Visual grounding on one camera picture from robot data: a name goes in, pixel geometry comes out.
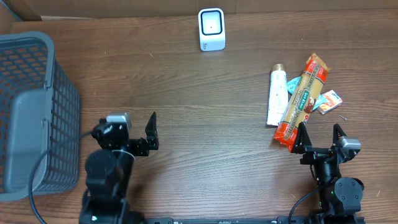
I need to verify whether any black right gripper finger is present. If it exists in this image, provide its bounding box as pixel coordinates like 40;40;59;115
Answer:
333;123;346;145
292;122;312;154

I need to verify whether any orange flame-print box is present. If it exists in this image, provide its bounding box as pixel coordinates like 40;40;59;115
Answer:
317;90;343;114

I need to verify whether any white tube gold cap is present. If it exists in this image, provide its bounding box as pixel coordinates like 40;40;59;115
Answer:
266;63;288;126

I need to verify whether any orange spaghetti packet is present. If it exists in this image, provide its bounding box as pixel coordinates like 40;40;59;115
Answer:
274;53;330;152

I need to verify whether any teal snack packet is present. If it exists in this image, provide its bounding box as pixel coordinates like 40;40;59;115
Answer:
287;77;327;110

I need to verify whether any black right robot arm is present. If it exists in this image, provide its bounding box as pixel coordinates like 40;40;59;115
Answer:
288;123;364;223

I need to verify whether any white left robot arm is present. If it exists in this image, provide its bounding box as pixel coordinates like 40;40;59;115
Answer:
79;113;159;224

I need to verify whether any white barcode scanner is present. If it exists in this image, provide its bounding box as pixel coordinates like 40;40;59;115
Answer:
198;7;226;52

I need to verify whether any dark grey plastic basket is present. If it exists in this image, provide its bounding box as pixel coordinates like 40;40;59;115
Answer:
1;31;81;202

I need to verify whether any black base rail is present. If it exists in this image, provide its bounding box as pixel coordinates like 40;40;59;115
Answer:
146;216;366;224

